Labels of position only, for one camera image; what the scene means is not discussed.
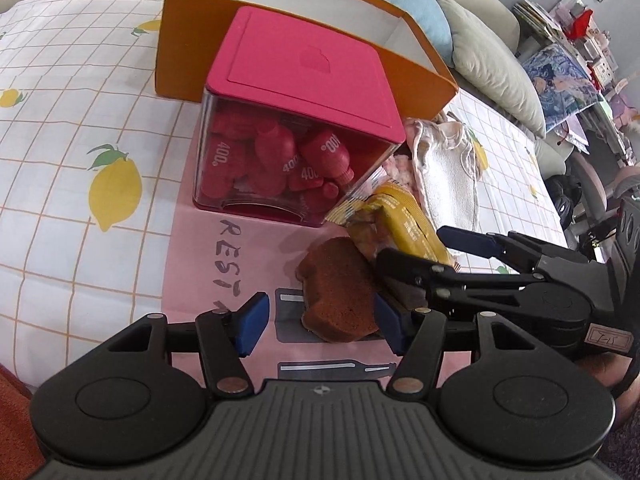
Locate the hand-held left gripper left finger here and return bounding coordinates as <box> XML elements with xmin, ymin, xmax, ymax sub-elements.
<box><xmin>102</xmin><ymin>291</ymin><xmax>271</xmax><ymax>396</ymax></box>

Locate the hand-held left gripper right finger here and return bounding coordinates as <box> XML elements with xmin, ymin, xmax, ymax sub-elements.
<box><xmin>372</xmin><ymin>291</ymin><xmax>526</xmax><ymax>396</ymax></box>

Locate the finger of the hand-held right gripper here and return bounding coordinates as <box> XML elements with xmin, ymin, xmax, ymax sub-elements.
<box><xmin>375</xmin><ymin>249</ymin><xmax>467</xmax><ymax>307</ymax></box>
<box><xmin>436</xmin><ymin>226</ymin><xmax>582</xmax><ymax>274</ymax></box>

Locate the yellow snack packet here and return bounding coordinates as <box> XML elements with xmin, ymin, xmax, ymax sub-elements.
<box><xmin>325</xmin><ymin>182</ymin><xmax>458</xmax><ymax>268</ymax></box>

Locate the white cloth with beige trim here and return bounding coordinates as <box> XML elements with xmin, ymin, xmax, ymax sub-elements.
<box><xmin>407</xmin><ymin>117</ymin><xmax>483</xmax><ymax>235</ymax></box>

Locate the brown plush toy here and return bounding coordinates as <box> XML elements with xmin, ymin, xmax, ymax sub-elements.
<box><xmin>295</xmin><ymin>236</ymin><xmax>383</xmax><ymax>343</ymax></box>

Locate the pink white crochet piece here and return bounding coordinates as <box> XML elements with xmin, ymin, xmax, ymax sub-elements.
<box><xmin>382</xmin><ymin>152</ymin><xmax>418</xmax><ymax>196</ymax></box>

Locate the orange cardboard box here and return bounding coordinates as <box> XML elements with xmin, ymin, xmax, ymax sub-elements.
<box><xmin>154</xmin><ymin>0</ymin><xmax>459</xmax><ymax>121</ymax></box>

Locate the pink paper mat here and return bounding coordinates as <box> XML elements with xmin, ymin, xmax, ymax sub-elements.
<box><xmin>162</xmin><ymin>160</ymin><xmax>401</xmax><ymax>396</ymax></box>

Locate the black backpack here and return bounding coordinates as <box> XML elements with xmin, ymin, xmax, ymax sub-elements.
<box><xmin>547</xmin><ymin>175</ymin><xmax>576</xmax><ymax>228</ymax></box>

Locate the pink grey chair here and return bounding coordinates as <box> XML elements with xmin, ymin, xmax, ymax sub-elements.
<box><xmin>565</xmin><ymin>150</ymin><xmax>640</xmax><ymax>241</ymax></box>

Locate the grey pillow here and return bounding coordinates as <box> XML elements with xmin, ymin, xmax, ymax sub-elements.
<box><xmin>427</xmin><ymin>0</ymin><xmax>547</xmax><ymax>138</ymax></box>

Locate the blue printed figure pillow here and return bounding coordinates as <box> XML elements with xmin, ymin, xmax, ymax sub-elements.
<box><xmin>517</xmin><ymin>42</ymin><xmax>601</xmax><ymax>136</ymax></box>

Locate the red lid clear container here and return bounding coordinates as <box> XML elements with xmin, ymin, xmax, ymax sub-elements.
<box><xmin>192</xmin><ymin>6</ymin><xmax>406</xmax><ymax>229</ymax></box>

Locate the beige sofa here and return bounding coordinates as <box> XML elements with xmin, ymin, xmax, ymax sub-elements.
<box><xmin>0</xmin><ymin>0</ymin><xmax>571</xmax><ymax>196</ymax></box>

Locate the white desk shelf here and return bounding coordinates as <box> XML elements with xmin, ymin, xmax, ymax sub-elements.
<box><xmin>550</xmin><ymin>0</ymin><xmax>621</xmax><ymax>91</ymax></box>

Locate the stack of books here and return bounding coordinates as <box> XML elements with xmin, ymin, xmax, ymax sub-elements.
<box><xmin>512</xmin><ymin>0</ymin><xmax>561</xmax><ymax>41</ymax></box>

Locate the red hanging ornament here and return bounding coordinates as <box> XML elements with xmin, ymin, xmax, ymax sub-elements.
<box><xmin>567</xmin><ymin>7</ymin><xmax>594</xmax><ymax>38</ymax></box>

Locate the lemon print checked tablecloth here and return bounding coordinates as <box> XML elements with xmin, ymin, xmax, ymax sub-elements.
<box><xmin>0</xmin><ymin>0</ymin><xmax>571</xmax><ymax>391</ymax></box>

